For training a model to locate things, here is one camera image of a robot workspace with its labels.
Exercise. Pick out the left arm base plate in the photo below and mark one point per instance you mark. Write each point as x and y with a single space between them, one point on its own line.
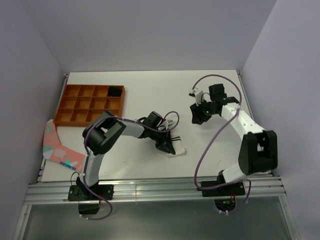
76 194

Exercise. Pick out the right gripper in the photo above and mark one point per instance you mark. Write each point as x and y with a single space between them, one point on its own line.
197 117

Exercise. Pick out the aluminium rail frame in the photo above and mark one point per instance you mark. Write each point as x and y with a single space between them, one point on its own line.
159 208

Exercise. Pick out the black cable clamp block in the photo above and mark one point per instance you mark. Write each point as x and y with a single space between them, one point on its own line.
88 208

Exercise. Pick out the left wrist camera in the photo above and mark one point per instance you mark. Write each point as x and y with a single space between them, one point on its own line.
167 123

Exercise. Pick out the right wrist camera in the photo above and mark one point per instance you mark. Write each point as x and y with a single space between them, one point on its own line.
197 94

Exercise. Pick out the orange compartment tray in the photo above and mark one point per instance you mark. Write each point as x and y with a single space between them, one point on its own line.
81 104

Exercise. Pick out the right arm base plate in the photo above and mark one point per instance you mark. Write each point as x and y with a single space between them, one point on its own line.
235 189

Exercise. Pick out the pink patterned sock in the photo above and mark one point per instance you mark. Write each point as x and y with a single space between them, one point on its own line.
54 151

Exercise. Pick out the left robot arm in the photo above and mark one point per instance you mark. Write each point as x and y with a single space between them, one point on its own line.
101 135

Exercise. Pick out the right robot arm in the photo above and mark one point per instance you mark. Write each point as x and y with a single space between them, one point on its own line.
259 147

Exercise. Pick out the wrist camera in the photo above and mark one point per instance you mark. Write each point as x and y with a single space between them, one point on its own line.
167 123
197 94

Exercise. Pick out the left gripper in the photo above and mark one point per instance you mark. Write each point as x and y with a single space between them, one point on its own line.
165 144

